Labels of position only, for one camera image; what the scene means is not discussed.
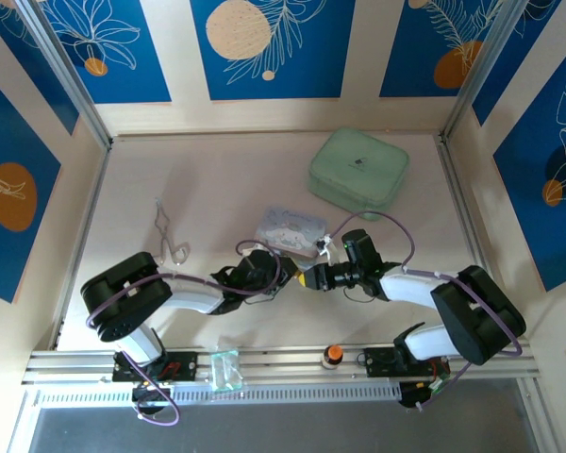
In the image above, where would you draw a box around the lilac cartoon dog box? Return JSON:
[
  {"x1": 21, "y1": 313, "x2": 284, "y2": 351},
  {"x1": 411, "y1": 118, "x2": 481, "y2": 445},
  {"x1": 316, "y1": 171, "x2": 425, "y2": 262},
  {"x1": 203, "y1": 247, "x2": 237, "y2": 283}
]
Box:
[{"x1": 254, "y1": 203, "x2": 330, "y2": 260}]

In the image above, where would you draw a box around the orange capped small bottle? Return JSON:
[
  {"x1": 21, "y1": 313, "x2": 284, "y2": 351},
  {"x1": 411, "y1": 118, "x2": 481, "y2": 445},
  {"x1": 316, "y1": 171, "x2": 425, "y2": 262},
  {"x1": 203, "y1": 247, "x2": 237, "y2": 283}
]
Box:
[{"x1": 321, "y1": 344, "x2": 344, "y2": 373}]

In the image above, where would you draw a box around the mint green zip case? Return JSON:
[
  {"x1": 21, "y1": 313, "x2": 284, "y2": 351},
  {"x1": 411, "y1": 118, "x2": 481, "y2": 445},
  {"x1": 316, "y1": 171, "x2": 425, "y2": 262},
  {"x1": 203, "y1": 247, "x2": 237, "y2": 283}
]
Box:
[{"x1": 308, "y1": 125, "x2": 410, "y2": 224}]

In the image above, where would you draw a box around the clear plastic bag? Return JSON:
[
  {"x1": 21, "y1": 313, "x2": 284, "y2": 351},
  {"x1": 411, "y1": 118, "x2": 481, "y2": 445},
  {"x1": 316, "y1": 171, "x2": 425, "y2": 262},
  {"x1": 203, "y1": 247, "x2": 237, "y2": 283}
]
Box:
[{"x1": 209, "y1": 348, "x2": 244, "y2": 392}]

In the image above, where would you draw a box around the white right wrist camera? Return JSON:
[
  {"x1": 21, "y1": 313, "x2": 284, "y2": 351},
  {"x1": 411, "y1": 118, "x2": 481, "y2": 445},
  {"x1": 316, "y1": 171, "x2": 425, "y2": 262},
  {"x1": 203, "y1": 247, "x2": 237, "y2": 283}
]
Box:
[{"x1": 316, "y1": 234, "x2": 343, "y2": 265}]

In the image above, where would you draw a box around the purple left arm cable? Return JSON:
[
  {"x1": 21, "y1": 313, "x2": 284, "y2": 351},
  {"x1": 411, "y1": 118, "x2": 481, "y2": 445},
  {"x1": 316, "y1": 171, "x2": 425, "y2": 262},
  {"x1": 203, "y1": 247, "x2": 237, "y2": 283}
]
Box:
[{"x1": 85, "y1": 239, "x2": 284, "y2": 426}]

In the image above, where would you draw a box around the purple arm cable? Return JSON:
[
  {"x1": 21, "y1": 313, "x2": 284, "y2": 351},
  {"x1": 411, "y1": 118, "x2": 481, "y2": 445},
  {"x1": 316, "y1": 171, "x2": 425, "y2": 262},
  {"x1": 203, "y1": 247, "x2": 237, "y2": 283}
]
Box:
[
  {"x1": 85, "y1": 239, "x2": 284, "y2": 426},
  {"x1": 327, "y1": 210, "x2": 524, "y2": 411}
]

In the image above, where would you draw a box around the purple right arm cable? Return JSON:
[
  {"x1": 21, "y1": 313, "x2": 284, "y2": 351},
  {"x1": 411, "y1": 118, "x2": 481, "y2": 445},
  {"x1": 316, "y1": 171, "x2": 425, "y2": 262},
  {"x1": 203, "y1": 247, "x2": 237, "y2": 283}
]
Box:
[{"x1": 327, "y1": 210, "x2": 524, "y2": 411}]

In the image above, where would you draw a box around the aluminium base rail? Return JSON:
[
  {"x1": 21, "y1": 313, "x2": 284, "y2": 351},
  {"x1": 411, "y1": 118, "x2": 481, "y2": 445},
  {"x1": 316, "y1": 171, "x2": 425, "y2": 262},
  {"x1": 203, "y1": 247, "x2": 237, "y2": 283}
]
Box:
[{"x1": 21, "y1": 340, "x2": 541, "y2": 384}]

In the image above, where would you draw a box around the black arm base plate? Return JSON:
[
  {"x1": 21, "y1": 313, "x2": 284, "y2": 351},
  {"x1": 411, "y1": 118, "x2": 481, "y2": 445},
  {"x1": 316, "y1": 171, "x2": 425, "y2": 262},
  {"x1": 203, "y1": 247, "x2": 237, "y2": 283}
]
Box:
[
  {"x1": 362, "y1": 346, "x2": 452, "y2": 378},
  {"x1": 111, "y1": 351, "x2": 199, "y2": 383}
]

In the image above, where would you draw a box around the slotted grey cable duct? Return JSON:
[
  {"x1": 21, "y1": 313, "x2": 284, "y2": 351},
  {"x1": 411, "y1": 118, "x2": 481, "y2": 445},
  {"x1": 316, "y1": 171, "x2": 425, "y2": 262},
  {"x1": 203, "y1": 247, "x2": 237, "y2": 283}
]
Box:
[{"x1": 35, "y1": 381, "x2": 402, "y2": 408}]

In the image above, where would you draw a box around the aluminium table side rail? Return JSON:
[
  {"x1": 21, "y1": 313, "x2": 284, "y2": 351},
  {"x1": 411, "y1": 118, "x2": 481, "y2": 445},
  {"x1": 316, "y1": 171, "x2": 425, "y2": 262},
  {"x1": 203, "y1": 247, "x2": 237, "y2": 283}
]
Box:
[
  {"x1": 436, "y1": 139, "x2": 513, "y2": 339},
  {"x1": 50, "y1": 141, "x2": 113, "y2": 351}
]

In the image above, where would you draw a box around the blue floral wall panel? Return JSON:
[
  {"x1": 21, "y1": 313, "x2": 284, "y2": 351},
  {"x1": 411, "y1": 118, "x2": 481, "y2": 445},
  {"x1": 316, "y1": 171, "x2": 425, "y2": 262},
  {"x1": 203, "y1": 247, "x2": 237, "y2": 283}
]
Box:
[
  {"x1": 0, "y1": 68, "x2": 62, "y2": 304},
  {"x1": 190, "y1": 0, "x2": 358, "y2": 101},
  {"x1": 379, "y1": 0, "x2": 507, "y2": 99},
  {"x1": 35, "y1": 0, "x2": 174, "y2": 105},
  {"x1": 492, "y1": 46, "x2": 566, "y2": 293}
]

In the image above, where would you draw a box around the aluminium frame post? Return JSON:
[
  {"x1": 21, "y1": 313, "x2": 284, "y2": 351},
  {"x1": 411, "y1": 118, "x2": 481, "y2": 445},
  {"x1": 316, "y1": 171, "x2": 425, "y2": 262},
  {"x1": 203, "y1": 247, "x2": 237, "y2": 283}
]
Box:
[
  {"x1": 439, "y1": 0, "x2": 532, "y2": 141},
  {"x1": 14, "y1": 0, "x2": 113, "y2": 150}
]

